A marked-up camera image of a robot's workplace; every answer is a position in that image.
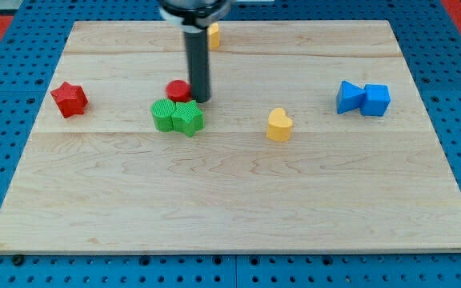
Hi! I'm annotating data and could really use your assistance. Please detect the green cylinder block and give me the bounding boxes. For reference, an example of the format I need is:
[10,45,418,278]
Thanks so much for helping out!
[150,98,176,132]

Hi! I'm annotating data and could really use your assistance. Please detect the blue cube block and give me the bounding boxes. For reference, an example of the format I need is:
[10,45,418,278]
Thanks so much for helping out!
[360,84,391,117]

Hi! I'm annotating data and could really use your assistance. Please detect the red star block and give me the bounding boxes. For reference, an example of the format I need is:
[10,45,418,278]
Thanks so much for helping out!
[50,82,88,118]

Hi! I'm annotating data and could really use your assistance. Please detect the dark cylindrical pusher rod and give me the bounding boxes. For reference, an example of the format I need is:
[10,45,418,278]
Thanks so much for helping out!
[184,30,211,103]

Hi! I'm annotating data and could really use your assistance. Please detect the red cylinder block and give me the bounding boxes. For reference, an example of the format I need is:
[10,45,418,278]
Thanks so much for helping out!
[165,79,192,102]

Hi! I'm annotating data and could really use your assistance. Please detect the green star block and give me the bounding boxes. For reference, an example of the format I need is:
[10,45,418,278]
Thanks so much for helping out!
[171,100,204,137]

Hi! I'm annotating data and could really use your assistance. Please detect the wooden board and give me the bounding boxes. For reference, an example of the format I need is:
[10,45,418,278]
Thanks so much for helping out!
[0,20,461,255]

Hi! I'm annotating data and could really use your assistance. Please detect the yellow heart block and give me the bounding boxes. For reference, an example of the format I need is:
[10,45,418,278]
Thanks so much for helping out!
[267,107,293,142]

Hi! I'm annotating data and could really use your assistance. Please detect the blue triangle block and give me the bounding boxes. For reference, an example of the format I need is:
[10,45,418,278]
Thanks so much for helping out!
[336,81,366,114]

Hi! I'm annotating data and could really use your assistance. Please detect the yellow hexagon block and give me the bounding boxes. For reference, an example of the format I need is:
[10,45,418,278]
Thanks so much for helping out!
[207,22,220,50]

